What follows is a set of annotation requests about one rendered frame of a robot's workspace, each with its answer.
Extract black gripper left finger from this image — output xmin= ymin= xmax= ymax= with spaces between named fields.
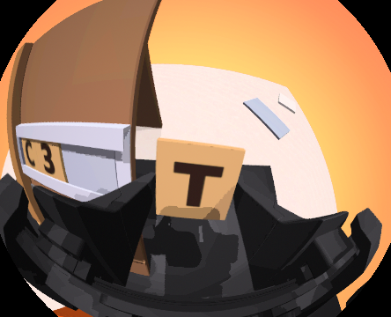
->
xmin=33 ymin=173 xmax=157 ymax=286

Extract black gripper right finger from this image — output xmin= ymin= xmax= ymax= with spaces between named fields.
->
xmin=233 ymin=181 xmax=350 ymax=291

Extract grey rectangular tile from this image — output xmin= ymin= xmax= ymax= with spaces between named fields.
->
xmin=242 ymin=98 xmax=290 ymax=140

